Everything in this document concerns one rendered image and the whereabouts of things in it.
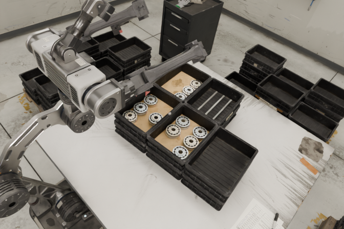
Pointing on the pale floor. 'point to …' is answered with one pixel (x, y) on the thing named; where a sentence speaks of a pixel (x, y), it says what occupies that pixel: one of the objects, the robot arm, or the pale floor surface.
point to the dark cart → (188, 24)
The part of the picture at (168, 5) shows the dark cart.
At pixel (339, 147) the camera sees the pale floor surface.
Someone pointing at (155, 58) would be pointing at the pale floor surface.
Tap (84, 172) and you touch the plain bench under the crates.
